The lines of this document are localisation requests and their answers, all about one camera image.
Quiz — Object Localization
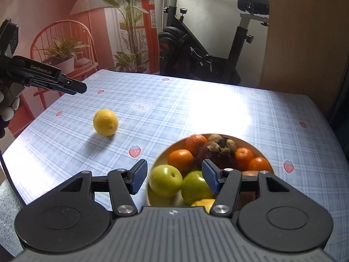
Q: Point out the orange tangerine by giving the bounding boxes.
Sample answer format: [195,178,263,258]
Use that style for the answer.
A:
[167,149,195,172]
[248,157,272,172]
[185,134,208,156]
[235,147,254,171]

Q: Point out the yellow lemon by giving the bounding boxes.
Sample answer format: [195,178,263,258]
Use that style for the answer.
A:
[93,109,118,137]
[191,198,215,214]

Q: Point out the dark purple mangosteen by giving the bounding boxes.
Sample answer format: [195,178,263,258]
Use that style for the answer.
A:
[198,137,236,169]

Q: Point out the brown walnut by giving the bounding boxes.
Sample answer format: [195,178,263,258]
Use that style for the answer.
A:
[208,134,222,143]
[225,138,237,152]

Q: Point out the small green apple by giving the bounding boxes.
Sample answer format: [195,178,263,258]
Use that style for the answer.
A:
[148,164,183,198]

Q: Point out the red apple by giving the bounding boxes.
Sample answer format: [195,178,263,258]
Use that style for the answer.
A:
[237,170,258,210]

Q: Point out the orange tangerine top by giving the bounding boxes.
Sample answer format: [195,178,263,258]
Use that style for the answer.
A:
[185,134,208,156]

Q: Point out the grey gloved hand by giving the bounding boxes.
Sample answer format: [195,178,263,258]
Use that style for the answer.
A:
[0,81,24,138]

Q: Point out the printed room scene backdrop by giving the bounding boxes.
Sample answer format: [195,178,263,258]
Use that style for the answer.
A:
[0,0,160,140]

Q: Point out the blue plaid tablecloth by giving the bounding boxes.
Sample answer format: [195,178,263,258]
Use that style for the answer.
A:
[3,70,348,261]

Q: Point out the beige round plate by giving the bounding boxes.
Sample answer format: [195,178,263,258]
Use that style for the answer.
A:
[147,134,273,210]

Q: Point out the black exercise bike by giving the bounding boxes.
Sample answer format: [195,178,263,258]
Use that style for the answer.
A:
[158,0,270,85]

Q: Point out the wooden panel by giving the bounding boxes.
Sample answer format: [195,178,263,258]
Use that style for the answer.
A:
[259,0,348,114]

